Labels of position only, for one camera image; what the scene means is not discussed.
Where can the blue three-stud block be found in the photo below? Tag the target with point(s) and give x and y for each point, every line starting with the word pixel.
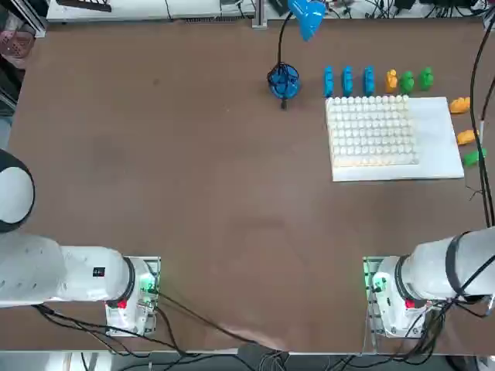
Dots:
pixel 347 81
pixel 328 81
pixel 369 80

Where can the green two-stud block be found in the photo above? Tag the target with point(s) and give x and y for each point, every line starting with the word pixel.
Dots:
pixel 407 82
pixel 426 79

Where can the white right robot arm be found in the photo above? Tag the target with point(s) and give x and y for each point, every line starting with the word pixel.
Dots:
pixel 425 270

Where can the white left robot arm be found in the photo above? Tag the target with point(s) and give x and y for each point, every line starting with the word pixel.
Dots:
pixel 31 270

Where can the white studded baseplate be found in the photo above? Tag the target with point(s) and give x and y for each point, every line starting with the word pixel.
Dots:
pixel 371 131

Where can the orange two-stud block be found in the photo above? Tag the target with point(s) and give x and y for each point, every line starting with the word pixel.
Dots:
pixel 391 81

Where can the blue desk lamp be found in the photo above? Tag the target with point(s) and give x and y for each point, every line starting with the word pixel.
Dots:
pixel 307 17

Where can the white flat board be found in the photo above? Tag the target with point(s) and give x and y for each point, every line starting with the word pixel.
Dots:
pixel 437 139

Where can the white side table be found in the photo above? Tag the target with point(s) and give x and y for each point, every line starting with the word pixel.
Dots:
pixel 135 9

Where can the orange three-stud block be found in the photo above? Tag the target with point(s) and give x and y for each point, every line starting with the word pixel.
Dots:
pixel 460 105
pixel 467 137

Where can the green three-stud block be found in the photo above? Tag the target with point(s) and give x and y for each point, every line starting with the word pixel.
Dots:
pixel 472 158

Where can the black ridged device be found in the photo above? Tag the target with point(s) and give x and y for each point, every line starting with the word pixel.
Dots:
pixel 85 4

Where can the pink plastic basket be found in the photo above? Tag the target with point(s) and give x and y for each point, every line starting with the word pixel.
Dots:
pixel 13 44

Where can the aluminium frame post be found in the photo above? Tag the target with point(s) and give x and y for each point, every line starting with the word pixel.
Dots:
pixel 259 13

